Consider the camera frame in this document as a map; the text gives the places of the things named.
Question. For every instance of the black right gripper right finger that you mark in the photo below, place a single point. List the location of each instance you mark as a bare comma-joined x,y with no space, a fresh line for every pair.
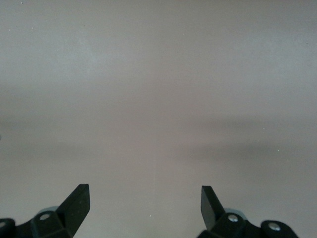
215,220

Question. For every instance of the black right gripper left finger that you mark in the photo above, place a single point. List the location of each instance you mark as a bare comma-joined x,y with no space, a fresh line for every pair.
67,218

